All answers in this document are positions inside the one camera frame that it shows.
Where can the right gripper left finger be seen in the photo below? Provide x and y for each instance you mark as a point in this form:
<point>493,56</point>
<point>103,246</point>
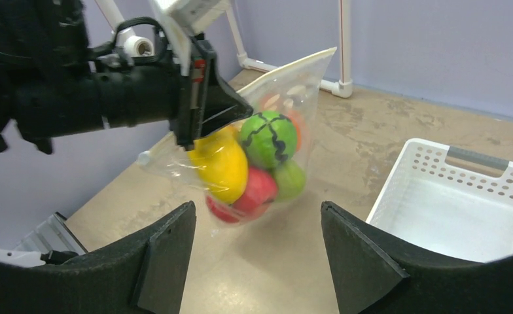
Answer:
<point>144,272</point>

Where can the orange fruit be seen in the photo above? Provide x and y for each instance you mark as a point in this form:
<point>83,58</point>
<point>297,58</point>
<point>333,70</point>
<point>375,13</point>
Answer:
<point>288,105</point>

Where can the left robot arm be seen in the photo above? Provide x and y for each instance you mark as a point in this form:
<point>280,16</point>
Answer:
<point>53,83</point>

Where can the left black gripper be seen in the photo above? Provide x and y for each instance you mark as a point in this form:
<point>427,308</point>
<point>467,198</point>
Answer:
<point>207,103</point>

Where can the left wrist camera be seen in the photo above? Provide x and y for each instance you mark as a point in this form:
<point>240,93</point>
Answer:
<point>184,19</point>

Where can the clear zip top bag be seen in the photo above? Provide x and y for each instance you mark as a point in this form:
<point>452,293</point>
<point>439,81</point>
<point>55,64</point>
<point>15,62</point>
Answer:
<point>301,78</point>

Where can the red dark apple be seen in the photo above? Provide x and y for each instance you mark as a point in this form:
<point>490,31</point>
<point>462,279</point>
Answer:
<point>220,211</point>

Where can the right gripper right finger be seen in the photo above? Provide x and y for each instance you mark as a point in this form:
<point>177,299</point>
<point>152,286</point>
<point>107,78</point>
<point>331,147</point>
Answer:
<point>375,272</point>

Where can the yellow mango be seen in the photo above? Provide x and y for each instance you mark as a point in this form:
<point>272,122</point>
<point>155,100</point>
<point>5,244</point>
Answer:
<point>221,164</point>

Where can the green watermelon toy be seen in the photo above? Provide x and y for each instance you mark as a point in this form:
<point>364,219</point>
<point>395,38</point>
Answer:
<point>268,138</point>

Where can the white plastic basket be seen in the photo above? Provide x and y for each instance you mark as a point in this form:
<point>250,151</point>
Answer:
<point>448,200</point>

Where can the green pear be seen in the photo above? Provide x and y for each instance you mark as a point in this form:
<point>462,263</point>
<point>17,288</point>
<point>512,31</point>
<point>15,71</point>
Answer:
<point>290,179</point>

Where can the white pvc pipe frame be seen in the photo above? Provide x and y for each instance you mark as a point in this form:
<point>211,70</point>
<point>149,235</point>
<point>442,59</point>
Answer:
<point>141,46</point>

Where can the aluminium rail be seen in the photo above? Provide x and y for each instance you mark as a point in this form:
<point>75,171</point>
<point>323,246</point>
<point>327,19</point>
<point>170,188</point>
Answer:
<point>51,235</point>

